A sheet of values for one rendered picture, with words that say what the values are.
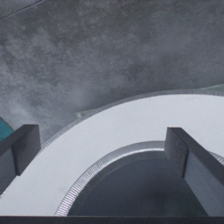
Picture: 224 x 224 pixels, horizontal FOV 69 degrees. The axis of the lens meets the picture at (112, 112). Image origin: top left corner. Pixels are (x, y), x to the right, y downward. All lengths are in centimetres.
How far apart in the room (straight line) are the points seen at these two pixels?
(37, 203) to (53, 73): 72
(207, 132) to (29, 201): 63
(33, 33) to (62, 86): 33
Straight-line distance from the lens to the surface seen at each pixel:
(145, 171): 69
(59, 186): 63
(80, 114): 118
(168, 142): 16
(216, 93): 77
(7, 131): 170
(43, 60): 107
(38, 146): 17
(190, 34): 94
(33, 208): 66
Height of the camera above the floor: 87
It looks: 49 degrees down
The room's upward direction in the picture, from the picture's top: 171 degrees counter-clockwise
